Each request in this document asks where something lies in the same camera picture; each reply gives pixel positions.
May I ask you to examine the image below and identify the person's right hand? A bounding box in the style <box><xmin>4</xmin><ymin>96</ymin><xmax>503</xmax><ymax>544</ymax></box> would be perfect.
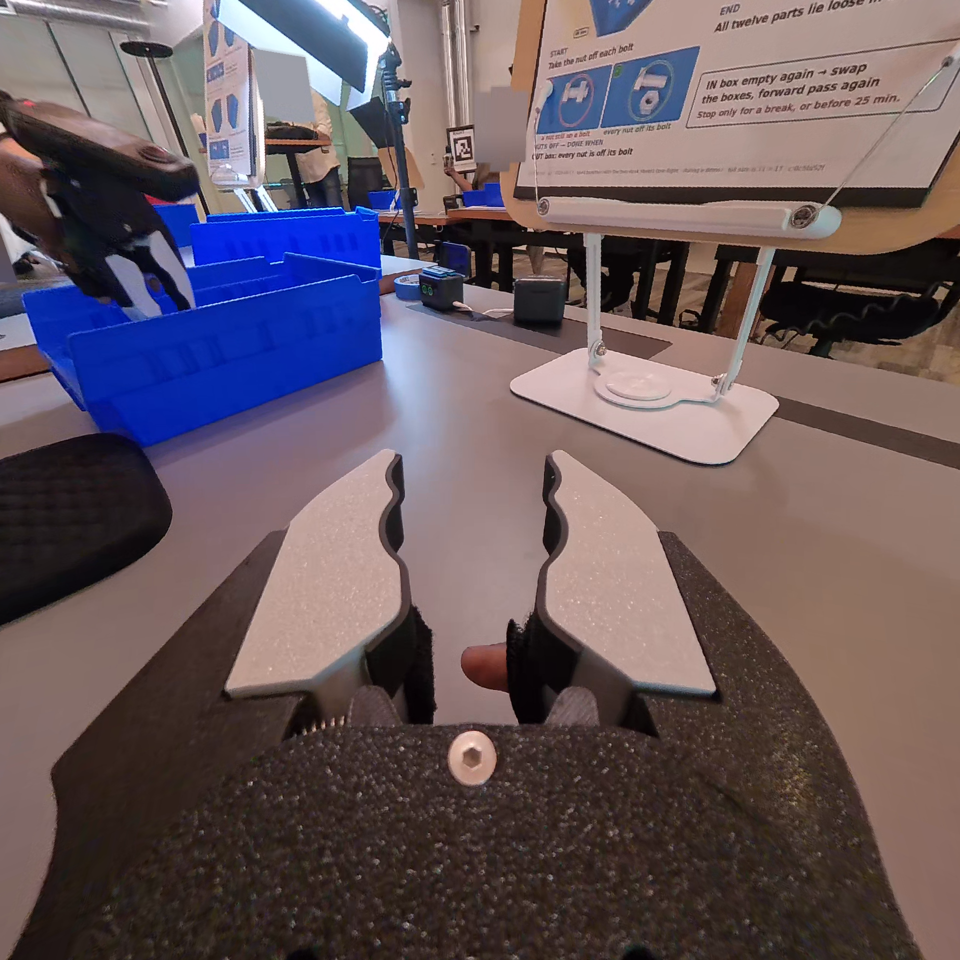
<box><xmin>460</xmin><ymin>642</ymin><xmax>513</xmax><ymax>693</ymax></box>

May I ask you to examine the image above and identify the black floor lamp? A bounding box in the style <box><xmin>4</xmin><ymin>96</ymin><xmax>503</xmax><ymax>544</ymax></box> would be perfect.
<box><xmin>118</xmin><ymin>40</ymin><xmax>213</xmax><ymax>220</ymax></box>

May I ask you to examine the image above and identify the instruction sheet on stand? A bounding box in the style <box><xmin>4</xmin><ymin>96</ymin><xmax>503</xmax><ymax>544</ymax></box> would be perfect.
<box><xmin>201</xmin><ymin>0</ymin><xmax>265</xmax><ymax>190</ymax></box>

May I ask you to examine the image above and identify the wood-top desk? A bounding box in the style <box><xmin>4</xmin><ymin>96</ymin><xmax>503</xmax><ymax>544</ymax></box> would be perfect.
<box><xmin>377</xmin><ymin>206</ymin><xmax>528</xmax><ymax>288</ymax></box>

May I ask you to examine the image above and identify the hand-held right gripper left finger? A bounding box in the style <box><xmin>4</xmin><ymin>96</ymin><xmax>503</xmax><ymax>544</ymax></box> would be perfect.
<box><xmin>223</xmin><ymin>448</ymin><xmax>415</xmax><ymax>725</ymax></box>

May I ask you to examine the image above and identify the row of small blue bins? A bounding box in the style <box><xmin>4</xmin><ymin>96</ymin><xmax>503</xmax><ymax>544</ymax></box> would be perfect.
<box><xmin>388</xmin><ymin>183</ymin><xmax>509</xmax><ymax>213</ymax></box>

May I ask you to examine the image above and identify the black wrist rest pad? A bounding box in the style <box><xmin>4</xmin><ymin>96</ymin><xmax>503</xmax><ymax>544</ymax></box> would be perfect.
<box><xmin>0</xmin><ymin>432</ymin><xmax>175</xmax><ymax>625</ymax></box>

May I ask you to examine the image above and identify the person's left hand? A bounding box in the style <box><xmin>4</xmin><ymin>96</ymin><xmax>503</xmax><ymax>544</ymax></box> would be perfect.
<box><xmin>0</xmin><ymin>135</ymin><xmax>80</xmax><ymax>265</ymax></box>

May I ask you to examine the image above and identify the studio light panel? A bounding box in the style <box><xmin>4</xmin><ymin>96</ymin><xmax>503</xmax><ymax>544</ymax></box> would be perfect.
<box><xmin>216</xmin><ymin>0</ymin><xmax>393</xmax><ymax>96</ymax></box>

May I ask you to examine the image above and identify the black battery charger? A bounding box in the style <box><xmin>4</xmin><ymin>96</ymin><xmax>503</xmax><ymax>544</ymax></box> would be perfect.
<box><xmin>417</xmin><ymin>265</ymin><xmax>468</xmax><ymax>314</ymax></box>

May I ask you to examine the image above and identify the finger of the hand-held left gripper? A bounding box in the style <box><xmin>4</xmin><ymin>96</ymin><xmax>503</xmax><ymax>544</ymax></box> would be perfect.
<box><xmin>103</xmin><ymin>253</ymin><xmax>164</xmax><ymax>324</ymax></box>
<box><xmin>138</xmin><ymin>232</ymin><xmax>198</xmax><ymax>312</ymax></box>

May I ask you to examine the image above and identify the blue plastic bin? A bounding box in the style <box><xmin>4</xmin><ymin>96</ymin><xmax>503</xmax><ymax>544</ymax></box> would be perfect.
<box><xmin>152</xmin><ymin>201</ymin><xmax>201</xmax><ymax>250</ymax></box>
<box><xmin>189</xmin><ymin>206</ymin><xmax>384</xmax><ymax>269</ymax></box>
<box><xmin>22</xmin><ymin>252</ymin><xmax>385</xmax><ymax>449</ymax></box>

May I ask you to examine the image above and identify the wooden display board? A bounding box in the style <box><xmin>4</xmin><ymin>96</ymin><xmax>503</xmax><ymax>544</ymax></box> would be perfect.
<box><xmin>499</xmin><ymin>0</ymin><xmax>960</xmax><ymax>258</ymax></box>

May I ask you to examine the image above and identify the dark grey case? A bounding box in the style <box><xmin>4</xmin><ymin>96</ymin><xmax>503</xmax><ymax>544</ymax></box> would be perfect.
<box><xmin>512</xmin><ymin>275</ymin><xmax>569</xmax><ymax>327</ymax></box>

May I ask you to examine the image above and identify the black office chair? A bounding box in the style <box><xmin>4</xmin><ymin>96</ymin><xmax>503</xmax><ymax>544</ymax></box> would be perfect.
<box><xmin>759</xmin><ymin>279</ymin><xmax>944</xmax><ymax>359</ymax></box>

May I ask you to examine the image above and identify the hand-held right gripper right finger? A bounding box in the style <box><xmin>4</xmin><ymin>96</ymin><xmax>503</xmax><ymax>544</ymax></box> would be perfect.
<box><xmin>534</xmin><ymin>450</ymin><xmax>720</xmax><ymax>727</ymax></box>

